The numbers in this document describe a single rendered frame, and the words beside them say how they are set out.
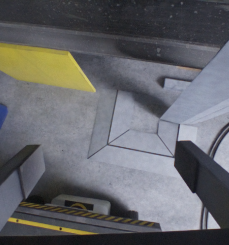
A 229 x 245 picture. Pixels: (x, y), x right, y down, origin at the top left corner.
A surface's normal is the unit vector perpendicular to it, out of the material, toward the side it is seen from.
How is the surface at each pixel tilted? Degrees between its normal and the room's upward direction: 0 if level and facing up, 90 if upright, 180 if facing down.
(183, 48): 0
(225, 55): 90
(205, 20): 90
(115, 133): 7
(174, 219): 0
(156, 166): 10
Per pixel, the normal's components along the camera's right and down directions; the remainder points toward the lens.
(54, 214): -0.11, -0.14
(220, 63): -0.30, 0.95
